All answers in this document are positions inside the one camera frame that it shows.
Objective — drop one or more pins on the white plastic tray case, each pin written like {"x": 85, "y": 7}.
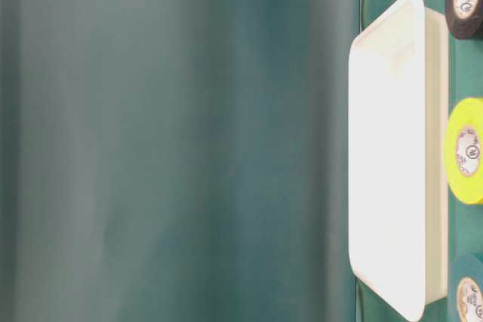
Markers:
{"x": 398, "y": 89}

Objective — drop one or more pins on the yellow tape roll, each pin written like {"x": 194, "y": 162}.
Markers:
{"x": 463, "y": 151}

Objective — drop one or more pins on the black tape roll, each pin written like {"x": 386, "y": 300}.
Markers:
{"x": 464, "y": 18}

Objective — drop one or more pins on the teal tape roll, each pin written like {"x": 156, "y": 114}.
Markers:
{"x": 465, "y": 288}

